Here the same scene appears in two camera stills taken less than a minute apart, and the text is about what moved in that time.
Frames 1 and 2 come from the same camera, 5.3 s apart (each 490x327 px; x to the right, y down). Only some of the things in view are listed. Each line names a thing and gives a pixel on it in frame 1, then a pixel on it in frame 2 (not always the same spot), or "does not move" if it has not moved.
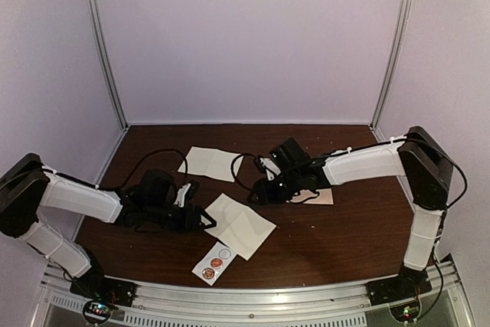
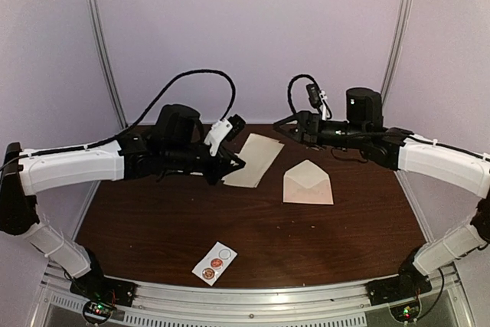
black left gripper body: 156,215 to 178,159
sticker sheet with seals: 214,263 does not move
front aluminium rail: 329,305 does not move
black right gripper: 266,194 to 305,121
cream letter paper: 238,228 to 259,153
